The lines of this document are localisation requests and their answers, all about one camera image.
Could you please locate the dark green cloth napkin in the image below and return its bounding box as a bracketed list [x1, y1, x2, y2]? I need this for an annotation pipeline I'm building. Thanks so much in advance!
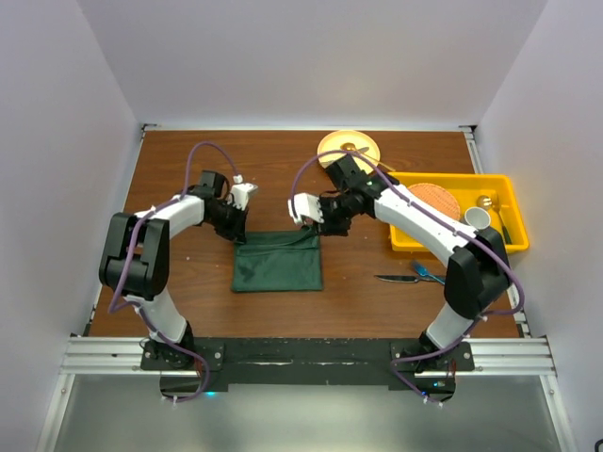
[231, 227, 323, 293]

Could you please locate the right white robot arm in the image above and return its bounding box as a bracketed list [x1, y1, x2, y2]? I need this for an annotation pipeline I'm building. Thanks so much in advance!
[289, 155, 519, 370]

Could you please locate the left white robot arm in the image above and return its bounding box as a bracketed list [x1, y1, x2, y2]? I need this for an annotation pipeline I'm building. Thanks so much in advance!
[99, 170, 258, 369]

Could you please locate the yellow round plate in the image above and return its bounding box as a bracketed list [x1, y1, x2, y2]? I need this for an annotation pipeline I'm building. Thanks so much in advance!
[317, 130, 381, 169]

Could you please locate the orange woven coaster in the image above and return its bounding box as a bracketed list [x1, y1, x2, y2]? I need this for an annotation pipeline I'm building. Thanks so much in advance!
[408, 183, 462, 220]

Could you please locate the grey mug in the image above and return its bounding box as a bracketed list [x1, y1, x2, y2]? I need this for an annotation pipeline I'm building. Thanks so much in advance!
[462, 206, 491, 231]

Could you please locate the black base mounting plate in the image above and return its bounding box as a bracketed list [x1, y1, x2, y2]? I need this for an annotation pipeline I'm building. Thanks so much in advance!
[140, 336, 476, 396]

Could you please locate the gold spoon in bin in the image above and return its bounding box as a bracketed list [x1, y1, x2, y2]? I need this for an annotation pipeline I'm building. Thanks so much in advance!
[477, 195, 504, 225]

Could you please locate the yellow plastic bin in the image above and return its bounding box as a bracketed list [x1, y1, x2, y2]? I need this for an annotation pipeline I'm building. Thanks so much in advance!
[391, 172, 530, 254]

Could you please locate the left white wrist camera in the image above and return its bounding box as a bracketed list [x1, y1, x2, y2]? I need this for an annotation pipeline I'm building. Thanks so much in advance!
[227, 174, 258, 211]

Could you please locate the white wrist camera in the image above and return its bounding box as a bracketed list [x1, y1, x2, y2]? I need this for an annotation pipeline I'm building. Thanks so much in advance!
[287, 193, 324, 226]
[227, 174, 258, 211]

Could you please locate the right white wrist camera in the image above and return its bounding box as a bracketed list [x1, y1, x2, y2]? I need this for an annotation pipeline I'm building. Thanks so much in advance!
[287, 193, 324, 226]

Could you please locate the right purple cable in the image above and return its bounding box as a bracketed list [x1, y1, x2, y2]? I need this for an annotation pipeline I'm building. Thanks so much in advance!
[289, 150, 525, 409]

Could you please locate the dark handled utensil in bin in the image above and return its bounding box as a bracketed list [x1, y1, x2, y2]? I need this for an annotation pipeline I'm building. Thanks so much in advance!
[497, 205, 513, 245]

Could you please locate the aluminium frame rail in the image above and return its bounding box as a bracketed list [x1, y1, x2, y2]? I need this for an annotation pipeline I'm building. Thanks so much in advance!
[59, 337, 557, 377]

